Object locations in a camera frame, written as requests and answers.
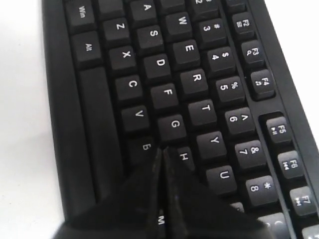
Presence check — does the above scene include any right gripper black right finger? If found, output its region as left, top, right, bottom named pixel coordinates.
left=162, top=147, right=274, bottom=239

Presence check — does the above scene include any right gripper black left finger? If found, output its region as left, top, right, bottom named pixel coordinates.
left=53, top=148, right=163, bottom=239

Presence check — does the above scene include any black Acer keyboard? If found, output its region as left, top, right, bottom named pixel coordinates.
left=42, top=0, right=319, bottom=239

